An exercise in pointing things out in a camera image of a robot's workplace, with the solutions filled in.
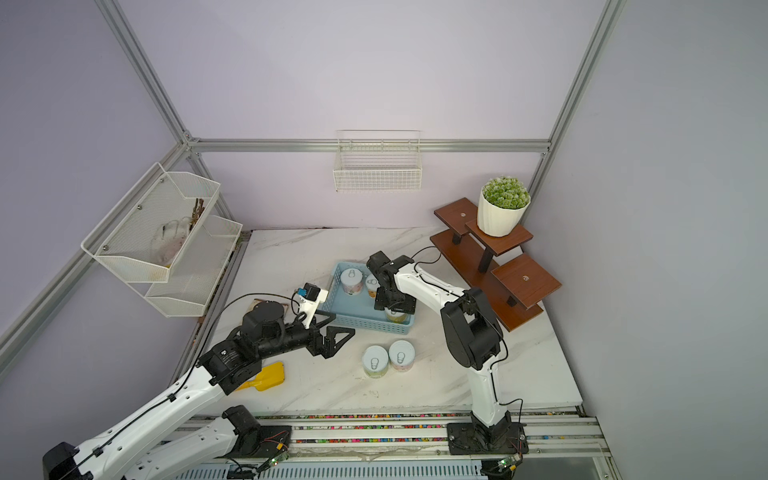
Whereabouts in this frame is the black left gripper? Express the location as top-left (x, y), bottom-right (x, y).
top-left (260, 311), bottom-right (354, 361)

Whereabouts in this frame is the yellow can end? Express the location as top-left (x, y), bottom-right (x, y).
top-left (384, 308), bottom-right (408, 324)

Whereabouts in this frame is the yellow label can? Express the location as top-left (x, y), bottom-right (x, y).
top-left (365, 274), bottom-right (380, 298)

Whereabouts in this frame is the pink label can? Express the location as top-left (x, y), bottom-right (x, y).
top-left (388, 340), bottom-right (416, 372)
top-left (339, 268), bottom-right (364, 296)

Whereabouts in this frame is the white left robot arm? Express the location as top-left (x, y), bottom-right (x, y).
top-left (42, 299), bottom-right (355, 479)

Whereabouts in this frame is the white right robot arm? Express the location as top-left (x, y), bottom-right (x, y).
top-left (366, 251), bottom-right (529, 456)

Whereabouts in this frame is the light blue plastic basket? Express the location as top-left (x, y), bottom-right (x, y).
top-left (320, 261), bottom-right (414, 335)

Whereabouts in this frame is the green label can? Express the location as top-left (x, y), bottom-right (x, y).
top-left (361, 345), bottom-right (389, 379)

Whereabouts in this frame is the yellow plastic scoop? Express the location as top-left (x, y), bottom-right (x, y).
top-left (238, 362), bottom-right (285, 392)

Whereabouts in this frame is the brown wooden tiered stand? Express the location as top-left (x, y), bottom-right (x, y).
top-left (430, 198), bottom-right (562, 331)

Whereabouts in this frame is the white pot green plant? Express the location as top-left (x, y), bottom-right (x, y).
top-left (477, 176), bottom-right (531, 237)

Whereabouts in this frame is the clear glove in rack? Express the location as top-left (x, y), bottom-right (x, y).
top-left (150, 217), bottom-right (191, 267)

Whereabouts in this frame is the white mesh two-tier rack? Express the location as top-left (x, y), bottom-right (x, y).
top-left (81, 163), bottom-right (242, 318)

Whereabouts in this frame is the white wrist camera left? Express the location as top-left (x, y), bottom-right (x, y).
top-left (296, 283), bottom-right (328, 330)

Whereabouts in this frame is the white wire wall basket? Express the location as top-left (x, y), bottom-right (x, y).
top-left (333, 129), bottom-right (423, 193)

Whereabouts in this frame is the aluminium frame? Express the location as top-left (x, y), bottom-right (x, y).
top-left (1, 1), bottom-right (625, 377)

